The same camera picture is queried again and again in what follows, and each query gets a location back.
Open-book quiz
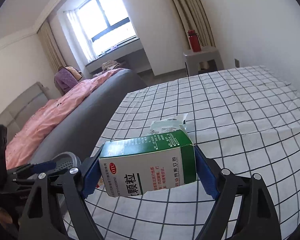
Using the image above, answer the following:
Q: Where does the purple quilted bag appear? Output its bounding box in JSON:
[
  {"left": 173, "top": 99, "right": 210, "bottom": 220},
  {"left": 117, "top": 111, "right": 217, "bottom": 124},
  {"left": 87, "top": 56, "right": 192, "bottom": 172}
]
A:
[{"left": 54, "top": 66, "right": 83, "bottom": 95}]

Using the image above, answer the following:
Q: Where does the red snack wrapper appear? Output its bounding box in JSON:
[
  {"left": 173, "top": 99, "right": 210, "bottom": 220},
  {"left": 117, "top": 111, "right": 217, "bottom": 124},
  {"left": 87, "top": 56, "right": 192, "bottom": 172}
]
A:
[{"left": 96, "top": 176, "right": 104, "bottom": 188}]

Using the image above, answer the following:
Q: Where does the clothes pile on sill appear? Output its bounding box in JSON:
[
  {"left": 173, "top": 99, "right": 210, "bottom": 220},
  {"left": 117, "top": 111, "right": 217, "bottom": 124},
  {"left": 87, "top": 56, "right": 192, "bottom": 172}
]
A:
[{"left": 93, "top": 60, "right": 122, "bottom": 77}]

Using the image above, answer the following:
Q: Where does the pink duvet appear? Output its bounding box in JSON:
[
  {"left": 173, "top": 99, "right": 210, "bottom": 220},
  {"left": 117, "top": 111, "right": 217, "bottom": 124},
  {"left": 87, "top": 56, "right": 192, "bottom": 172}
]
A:
[{"left": 5, "top": 68, "right": 122, "bottom": 170}]

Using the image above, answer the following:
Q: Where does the black white checkered tablecloth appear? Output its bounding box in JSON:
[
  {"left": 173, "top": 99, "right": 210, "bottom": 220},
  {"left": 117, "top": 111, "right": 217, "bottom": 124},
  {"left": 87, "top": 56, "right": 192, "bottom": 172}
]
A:
[{"left": 86, "top": 66, "right": 300, "bottom": 239}]

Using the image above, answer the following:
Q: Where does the operator hand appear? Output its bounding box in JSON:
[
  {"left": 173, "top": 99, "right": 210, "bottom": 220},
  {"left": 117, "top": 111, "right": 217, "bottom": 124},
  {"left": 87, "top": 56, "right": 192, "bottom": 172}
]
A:
[{"left": 0, "top": 208, "right": 13, "bottom": 228}]

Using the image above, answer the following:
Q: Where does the grey plastic stool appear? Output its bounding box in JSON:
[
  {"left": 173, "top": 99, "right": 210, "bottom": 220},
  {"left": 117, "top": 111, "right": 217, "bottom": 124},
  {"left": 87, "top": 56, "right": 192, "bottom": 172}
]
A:
[{"left": 183, "top": 46, "right": 224, "bottom": 76}]

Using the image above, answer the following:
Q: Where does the red water bottle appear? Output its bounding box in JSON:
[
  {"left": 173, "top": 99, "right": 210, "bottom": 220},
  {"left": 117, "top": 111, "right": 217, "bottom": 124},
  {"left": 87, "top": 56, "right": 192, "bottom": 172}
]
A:
[{"left": 187, "top": 30, "right": 201, "bottom": 53}]

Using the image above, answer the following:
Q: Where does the light blue plastic package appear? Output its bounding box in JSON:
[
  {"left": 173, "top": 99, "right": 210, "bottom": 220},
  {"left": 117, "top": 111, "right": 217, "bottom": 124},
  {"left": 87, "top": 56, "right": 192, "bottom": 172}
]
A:
[{"left": 149, "top": 113, "right": 188, "bottom": 135}]

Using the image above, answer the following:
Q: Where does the window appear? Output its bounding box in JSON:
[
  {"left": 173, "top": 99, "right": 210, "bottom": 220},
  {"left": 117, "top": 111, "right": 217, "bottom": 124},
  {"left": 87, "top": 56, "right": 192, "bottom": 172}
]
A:
[{"left": 64, "top": 0, "right": 136, "bottom": 64}]

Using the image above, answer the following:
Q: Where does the grey perforated trash basket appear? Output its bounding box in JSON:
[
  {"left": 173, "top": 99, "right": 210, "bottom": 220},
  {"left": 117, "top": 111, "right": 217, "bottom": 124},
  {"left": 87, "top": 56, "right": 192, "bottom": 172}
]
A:
[{"left": 52, "top": 152, "right": 81, "bottom": 172}]

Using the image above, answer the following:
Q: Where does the grey bed headboard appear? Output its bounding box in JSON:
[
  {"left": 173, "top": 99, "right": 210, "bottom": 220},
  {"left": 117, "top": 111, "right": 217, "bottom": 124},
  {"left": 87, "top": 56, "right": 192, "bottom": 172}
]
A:
[{"left": 0, "top": 82, "right": 49, "bottom": 142}]

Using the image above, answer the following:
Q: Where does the green white medicine box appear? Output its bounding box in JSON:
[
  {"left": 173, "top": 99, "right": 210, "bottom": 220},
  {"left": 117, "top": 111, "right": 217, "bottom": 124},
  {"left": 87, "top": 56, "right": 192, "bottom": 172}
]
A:
[{"left": 98, "top": 129, "right": 197, "bottom": 197}]

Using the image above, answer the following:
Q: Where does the beige curtain left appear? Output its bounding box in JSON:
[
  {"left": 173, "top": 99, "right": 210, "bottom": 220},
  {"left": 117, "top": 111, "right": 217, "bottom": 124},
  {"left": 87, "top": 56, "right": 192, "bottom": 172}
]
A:
[{"left": 37, "top": 20, "right": 66, "bottom": 74}]

